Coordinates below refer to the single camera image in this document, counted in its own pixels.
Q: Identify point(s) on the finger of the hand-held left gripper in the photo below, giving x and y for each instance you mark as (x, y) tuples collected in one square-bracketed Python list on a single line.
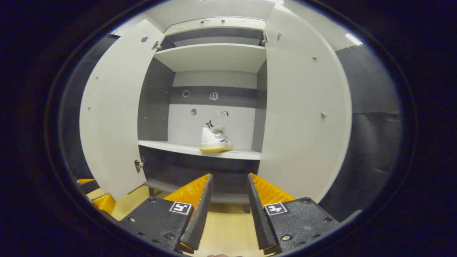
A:
[(89, 187), (105, 204)]

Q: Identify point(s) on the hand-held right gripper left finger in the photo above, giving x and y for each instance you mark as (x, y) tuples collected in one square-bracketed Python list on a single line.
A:
[(200, 221)]

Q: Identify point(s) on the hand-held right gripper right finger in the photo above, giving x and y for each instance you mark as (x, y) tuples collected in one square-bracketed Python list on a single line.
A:
[(259, 221)]

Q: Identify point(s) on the white shoe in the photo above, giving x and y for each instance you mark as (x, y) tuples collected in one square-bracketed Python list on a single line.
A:
[(214, 141)]

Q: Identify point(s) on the black backdrop cloth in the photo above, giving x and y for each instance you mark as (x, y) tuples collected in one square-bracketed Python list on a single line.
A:
[(371, 142)]

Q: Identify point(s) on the ceiling light panel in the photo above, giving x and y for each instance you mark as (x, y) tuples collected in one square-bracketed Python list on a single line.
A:
[(354, 39)]

